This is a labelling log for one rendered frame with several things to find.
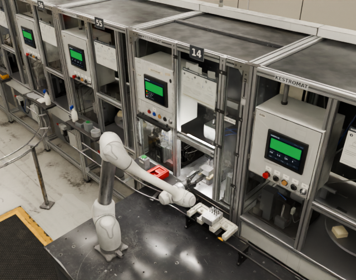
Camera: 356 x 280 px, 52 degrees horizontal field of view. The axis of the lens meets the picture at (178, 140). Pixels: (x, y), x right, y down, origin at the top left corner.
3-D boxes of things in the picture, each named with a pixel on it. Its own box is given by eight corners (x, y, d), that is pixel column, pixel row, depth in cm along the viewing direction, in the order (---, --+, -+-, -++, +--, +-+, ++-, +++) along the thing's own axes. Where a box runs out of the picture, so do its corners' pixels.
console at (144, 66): (135, 111, 300) (131, 58, 276) (161, 101, 318) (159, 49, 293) (171, 130, 275) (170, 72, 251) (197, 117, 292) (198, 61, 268)
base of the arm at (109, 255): (112, 265, 254) (110, 260, 251) (93, 248, 267) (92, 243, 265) (132, 251, 265) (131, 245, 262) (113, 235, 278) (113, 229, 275)
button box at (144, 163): (138, 168, 312) (138, 156, 306) (146, 164, 317) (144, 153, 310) (144, 171, 307) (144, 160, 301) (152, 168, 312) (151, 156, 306)
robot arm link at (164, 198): (173, 195, 277) (184, 199, 267) (157, 205, 268) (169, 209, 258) (169, 183, 273) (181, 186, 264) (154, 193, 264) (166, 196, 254)
